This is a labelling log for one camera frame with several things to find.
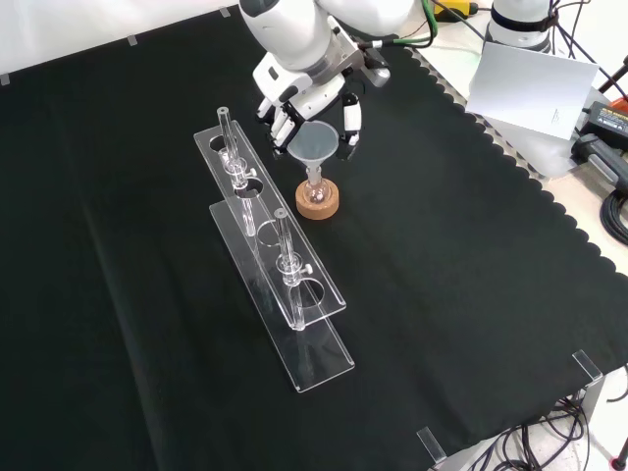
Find black plug block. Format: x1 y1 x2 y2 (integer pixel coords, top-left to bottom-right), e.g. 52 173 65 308
570 133 628 188

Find black bench cloth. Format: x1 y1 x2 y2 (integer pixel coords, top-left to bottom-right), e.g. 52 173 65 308
0 4 628 471

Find cork ring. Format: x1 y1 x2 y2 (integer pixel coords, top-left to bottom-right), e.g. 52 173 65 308
294 177 341 221

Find metal table leg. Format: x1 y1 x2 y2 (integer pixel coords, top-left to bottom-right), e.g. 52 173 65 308
581 375 605 429

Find black power adapter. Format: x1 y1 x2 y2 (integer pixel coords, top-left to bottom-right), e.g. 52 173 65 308
580 99 628 142

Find green cable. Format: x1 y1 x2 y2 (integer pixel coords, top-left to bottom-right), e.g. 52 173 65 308
371 0 440 50

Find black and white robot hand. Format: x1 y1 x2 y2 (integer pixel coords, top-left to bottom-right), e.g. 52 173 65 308
252 51 364 161

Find translucent plastic funnel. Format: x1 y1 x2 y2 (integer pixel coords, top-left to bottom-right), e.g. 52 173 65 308
287 121 339 183

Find pale board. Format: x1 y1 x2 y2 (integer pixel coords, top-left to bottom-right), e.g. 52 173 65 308
464 40 602 144

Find coiled black cable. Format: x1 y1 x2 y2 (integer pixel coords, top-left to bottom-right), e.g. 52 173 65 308
600 187 628 252

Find clear acrylic funnel stand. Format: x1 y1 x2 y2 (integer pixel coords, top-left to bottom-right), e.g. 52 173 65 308
193 105 356 395

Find black floor cables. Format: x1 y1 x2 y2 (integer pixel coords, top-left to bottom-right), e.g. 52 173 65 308
483 392 628 471

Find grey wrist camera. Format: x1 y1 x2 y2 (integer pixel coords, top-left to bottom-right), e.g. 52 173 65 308
359 40 393 90

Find round-bottom glass flask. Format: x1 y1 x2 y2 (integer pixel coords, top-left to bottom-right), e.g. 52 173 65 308
302 166 328 207

